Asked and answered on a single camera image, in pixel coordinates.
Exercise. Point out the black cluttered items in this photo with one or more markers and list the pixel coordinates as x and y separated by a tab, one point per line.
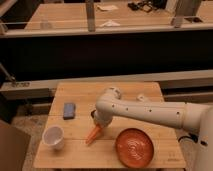
147	5

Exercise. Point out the white rectangular box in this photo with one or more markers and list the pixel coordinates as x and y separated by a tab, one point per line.
142	98

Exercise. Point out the white crumpled paper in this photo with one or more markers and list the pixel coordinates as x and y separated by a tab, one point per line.
110	23

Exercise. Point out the orange pepper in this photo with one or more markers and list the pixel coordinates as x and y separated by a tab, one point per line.
93	134

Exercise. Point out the black rectangular block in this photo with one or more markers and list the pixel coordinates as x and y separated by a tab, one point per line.
93	113

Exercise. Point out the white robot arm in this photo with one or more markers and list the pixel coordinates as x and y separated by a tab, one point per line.
190	117

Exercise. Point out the orange ribbed plate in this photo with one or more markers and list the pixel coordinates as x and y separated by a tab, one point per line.
134	148

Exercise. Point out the white paper sheet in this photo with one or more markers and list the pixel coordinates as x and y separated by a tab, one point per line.
107	7

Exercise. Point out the grey metal post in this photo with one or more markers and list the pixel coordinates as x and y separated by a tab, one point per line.
90	15
186	9

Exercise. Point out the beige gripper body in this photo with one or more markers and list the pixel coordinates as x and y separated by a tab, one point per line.
102	119

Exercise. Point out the blue sponge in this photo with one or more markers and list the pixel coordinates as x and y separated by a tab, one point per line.
69	111

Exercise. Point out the grey metal post right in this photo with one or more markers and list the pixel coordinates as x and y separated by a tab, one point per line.
186	9

